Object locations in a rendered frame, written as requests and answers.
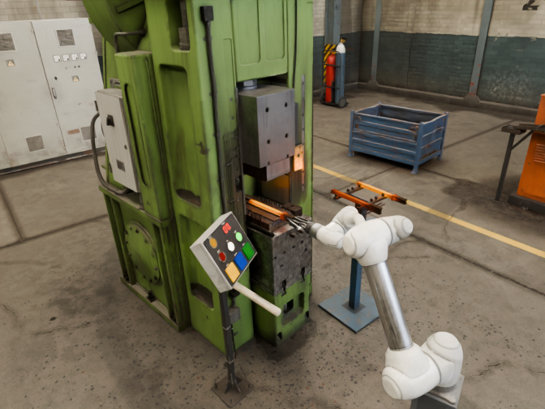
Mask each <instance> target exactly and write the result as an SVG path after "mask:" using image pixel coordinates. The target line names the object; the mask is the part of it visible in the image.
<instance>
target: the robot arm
mask: <svg viewBox="0 0 545 409"><path fill-rule="evenodd" d="M283 219H285V220H286V221H288V222H289V224H290V225H291V226H292V227H293V228H295V229H296V230H297V231H299V230H305V232H306V233H307V234H309V235H310V236H311V237H312V238H314V239H317V240H319V241H320V242H321V243H322V244H324V245H326V246H328V247H331V248H336V249H340V248H342V247H343V249H344V251H345V253H346V254H347V255H348V256H350V257H352V258H354V259H356V260H357V261H358V262H359V264H360V265H361V266H363V267H364V269H365V272H366V275H367V279H368V282H369V285H370V288H371V292H372V294H373V298H374V300H375V305H376V307H377V310H378V313H379V316H380V320H381V323H382V326H383V328H384V333H385V336H386V338H387V341H388V346H389V348H388V350H387V351H386V354H385V357H386V358H385V369H384V370H383V373H382V383H383V387H384V389H385V390H386V392H387V393H388V395H390V396H391V397H392V398H395V399H399V400H404V401H405V400H411V399H414V398H418V397H420V396H422V395H424V394H425V393H429V394H431V395H434V396H436V397H437V398H441V399H443V400H445V401H446V402H448V403H450V404H452V405H454V404H455V403H456V393H457V388H458V385H459V382H460V380H461V379H462V375H461V374H460V372H461V366H462V361H463V352H462V348H461V344H460V343H459V342H458V340H457V339H456V338H455V337H454V336H453V335H451V334H449V333H446V332H437V333H434V334H433V335H431V336H430V337H429V338H428V339H427V341H426V342H425V343H424V344H423V345H422V346H421V347H419V346H418V345H417V344H415V343H414V342H412V339H411V336H410V332H409V330H408V327H407V324H406V319H405V317H404V314H403V311H402V309H401V304H400V301H399V299H398V296H397V292H396V289H395V286H394V283H393V279H392V276H391V273H390V271H389V268H388V263H387V261H386V260H387V258H388V246H389V245H391V244H393V243H395V242H397V241H399V240H400V239H404V238H406V237H408V236H409V235H410V234H411V232H412V230H413V224H412V222H411V221H410V220H409V219H408V218H407V217H403V216H391V217H380V218H377V219H374V220H369V221H365V219H364V217H363V216H362V215H361V214H359V213H358V210H357V209H356V208H355V207H353V206H347V207H345V208H343V209H342V210H341V211H340V212H339V213H338V214H337V215H336V216H335V218H334V219H333V220H332V221H331V222H330V223H329V224H328V225H327V226H322V225H320V224H319V223H314V222H312V221H311V219H306V218H304V217H300V216H297V217H295V218H294V220H293V219H292V218H291V217H288V216H286V215H285V214H283ZM346 231H347V232H346ZM344 234H345V235H344Z"/></svg>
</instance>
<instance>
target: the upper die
mask: <svg viewBox="0 0 545 409"><path fill-rule="evenodd" d="M242 166H243V173H245V174H249V175H251V176H254V177H256V178H258V179H263V180H265V181H269V180H271V179H274V178H276V177H278V176H281V175H283V174H286V173H288V172H290V158H289V157H286V159H283V160H281V161H277V162H275V163H273V164H271V165H269V164H268V165H267V166H265V167H263V168H258V167H255V166H251V165H248V164H246V163H242Z"/></svg>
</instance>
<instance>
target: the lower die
mask: <svg viewBox="0 0 545 409"><path fill-rule="evenodd" d="M245 197H246V198H248V199H250V200H251V199H253V200H256V201H258V202H260V203H262V204H264V205H267V206H269V207H272V208H274V209H277V210H279V211H281V212H283V213H284V212H287V213H289V214H290V211H288V210H286V211H285V209H283V208H280V207H278V206H276V205H274V204H270V203H268V202H267V203H266V201H264V200H261V199H259V198H258V199H257V198H256V197H254V196H251V195H248V194H246V195H245ZM245 201H246V200H245ZM248 209H249V210H250V211H249V210H248ZM246 211H247V220H248V221H249V222H250V221H252V223H254V224H255V215H256V214H257V213H259V214H260V217H259V214H258V215H257V216H256V223H257V226H260V218H261V226H262V227H263V228H264V229H266V230H269V231H271V232H274V231H275V230H277V229H279V228H281V227H283V226H284V225H286V224H288V222H287V221H285V220H283V219H281V215H278V214H276V213H273V212H271V211H269V210H267V209H264V208H261V207H259V206H258V205H255V204H252V203H250V202H248V201H246ZM252 211H254V212H255V215H254V213H252V214H251V212H252ZM261 216H264V217H265V219H264V217H261ZM278 227H279V228H278Z"/></svg>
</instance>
